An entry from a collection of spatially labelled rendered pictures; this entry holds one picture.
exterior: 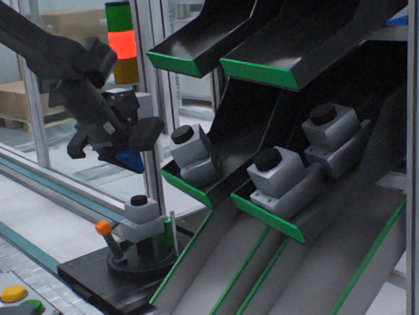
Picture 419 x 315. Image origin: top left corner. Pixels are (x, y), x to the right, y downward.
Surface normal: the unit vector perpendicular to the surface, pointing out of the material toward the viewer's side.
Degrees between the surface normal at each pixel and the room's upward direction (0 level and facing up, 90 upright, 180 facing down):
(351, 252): 45
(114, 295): 0
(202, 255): 90
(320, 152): 25
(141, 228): 90
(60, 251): 0
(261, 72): 115
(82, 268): 0
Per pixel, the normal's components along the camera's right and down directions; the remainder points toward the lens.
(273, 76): -0.76, 0.59
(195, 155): 0.04, 0.49
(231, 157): -0.45, -0.77
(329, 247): -0.68, -0.52
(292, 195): 0.47, 0.22
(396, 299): -0.09, -0.95
